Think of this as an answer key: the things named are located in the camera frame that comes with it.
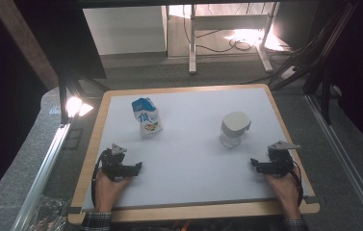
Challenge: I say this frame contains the brown wooden beam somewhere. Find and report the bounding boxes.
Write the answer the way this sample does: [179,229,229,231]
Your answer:
[0,0,60,90]

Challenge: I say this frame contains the aluminium rail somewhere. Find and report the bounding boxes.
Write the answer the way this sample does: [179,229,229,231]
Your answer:
[11,123,71,231]
[305,94,363,230]

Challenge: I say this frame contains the blue and white milk carton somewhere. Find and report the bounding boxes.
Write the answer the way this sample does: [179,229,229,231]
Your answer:
[131,96,164,139]

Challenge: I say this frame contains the white work board wooden frame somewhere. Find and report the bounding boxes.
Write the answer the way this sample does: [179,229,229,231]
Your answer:
[82,87,310,211]

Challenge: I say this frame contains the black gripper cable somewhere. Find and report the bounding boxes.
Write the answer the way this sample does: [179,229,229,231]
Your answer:
[91,153,106,208]
[292,165,304,207]

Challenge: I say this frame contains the white cabinet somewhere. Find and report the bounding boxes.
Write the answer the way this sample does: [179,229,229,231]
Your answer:
[82,5,168,56]

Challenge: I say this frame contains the bright lamp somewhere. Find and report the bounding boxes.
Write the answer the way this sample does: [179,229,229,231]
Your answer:
[65,95,94,119]

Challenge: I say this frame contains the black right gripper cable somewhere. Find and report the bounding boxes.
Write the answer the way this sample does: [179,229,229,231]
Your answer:
[292,165,304,207]

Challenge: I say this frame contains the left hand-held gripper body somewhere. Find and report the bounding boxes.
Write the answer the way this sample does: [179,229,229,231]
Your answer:
[100,142,135,182]

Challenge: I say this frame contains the person's right hand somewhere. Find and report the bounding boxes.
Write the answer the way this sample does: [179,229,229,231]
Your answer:
[265,171,301,211]

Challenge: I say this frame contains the black floor cables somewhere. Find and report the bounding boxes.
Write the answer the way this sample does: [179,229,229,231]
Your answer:
[182,6,260,54]

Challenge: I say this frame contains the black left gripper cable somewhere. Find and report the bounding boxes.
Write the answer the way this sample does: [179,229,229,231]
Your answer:
[91,153,106,208]

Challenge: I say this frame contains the white desk frame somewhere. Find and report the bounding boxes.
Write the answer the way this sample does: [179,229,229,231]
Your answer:
[188,3,274,75]

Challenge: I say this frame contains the black tripod stand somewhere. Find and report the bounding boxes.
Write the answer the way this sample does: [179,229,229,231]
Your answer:
[270,0,360,126]

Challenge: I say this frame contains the person's left hand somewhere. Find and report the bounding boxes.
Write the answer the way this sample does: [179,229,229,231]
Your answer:
[93,174,132,214]

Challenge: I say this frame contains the black mat clamp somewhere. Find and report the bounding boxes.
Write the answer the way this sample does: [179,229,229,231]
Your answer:
[303,195,326,205]
[66,206,83,216]

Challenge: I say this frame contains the clear plastic bag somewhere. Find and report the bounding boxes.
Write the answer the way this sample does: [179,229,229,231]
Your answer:
[24,194,69,231]

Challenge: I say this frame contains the white container with hinged lid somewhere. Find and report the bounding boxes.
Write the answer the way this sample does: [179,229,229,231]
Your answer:
[219,111,252,149]

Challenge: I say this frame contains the white power strip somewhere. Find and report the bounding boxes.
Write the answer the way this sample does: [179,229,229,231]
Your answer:
[279,65,298,80]

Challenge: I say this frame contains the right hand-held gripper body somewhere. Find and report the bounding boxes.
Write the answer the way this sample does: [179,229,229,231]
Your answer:
[267,140,301,177]

